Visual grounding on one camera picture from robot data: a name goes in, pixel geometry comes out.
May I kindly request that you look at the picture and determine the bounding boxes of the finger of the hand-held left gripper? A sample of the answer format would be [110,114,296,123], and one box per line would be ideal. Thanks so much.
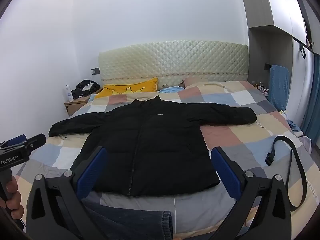
[4,134,27,146]
[24,133,47,153]

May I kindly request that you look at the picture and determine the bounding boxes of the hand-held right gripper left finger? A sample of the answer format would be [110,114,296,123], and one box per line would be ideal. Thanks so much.
[26,146,108,240]

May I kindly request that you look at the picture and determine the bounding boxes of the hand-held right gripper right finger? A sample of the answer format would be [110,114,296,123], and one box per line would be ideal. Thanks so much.
[211,147,293,240]

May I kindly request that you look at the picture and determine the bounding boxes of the black puffer jacket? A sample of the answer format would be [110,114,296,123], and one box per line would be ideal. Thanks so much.
[48,95,258,197]

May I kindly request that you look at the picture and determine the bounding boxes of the person's left hand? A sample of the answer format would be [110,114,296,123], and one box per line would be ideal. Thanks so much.
[5,177,25,220]

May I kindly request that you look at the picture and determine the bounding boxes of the checked pastel quilt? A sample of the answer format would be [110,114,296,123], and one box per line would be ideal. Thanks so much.
[10,80,320,240]

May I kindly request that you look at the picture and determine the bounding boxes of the black belt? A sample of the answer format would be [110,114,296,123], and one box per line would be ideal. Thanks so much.
[264,135,307,208]

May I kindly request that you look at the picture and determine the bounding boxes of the wooden nightstand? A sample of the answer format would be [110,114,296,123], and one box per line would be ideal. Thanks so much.
[64,87,104,117]

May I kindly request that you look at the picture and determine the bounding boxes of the white spray bottle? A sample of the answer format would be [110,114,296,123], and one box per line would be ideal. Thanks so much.
[65,83,74,102]

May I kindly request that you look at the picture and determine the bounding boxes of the blue denim jeans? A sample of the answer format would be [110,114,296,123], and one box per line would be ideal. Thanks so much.
[80,197,173,240]

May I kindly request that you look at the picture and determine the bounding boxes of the black bag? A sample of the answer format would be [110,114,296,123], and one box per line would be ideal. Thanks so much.
[71,79,102,98]

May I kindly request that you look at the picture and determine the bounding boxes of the crumpled blue cloth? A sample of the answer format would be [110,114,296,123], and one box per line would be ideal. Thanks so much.
[287,120,302,132]

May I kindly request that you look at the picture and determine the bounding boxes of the cluster of small bottles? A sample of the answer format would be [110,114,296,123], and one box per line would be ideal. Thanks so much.
[251,80,269,92]

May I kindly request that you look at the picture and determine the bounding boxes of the yellow pillow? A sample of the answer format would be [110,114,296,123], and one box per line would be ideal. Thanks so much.
[95,77,159,99]

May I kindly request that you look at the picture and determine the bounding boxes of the pink pillow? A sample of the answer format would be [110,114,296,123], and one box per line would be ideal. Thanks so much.
[182,77,209,88]

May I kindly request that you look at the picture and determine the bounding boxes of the blue towel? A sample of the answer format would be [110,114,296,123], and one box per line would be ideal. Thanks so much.
[268,64,290,112]

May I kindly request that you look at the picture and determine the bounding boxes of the light blue cloth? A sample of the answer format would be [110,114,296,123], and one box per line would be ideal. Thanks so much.
[157,86,185,94]

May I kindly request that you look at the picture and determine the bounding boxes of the cream quilted headboard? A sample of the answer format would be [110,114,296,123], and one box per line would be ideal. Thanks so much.
[98,39,249,93]

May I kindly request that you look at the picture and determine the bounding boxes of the grey white wardrobe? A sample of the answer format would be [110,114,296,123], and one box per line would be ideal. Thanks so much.
[237,0,320,135]

